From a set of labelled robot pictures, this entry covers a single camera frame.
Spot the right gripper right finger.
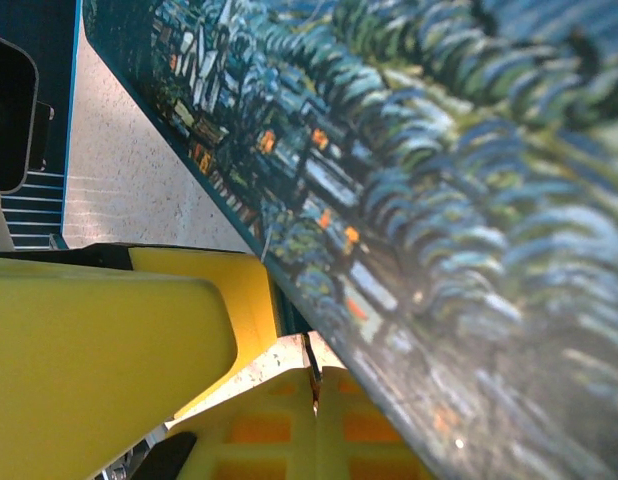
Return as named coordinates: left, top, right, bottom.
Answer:
left=315, top=365, right=436, bottom=480

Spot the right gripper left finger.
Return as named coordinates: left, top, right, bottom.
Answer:
left=165, top=366, right=319, bottom=480

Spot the starry night print tin box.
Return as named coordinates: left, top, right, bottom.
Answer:
left=81, top=0, right=618, bottom=480

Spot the black and white device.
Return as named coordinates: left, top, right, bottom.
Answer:
left=0, top=31, right=56, bottom=252

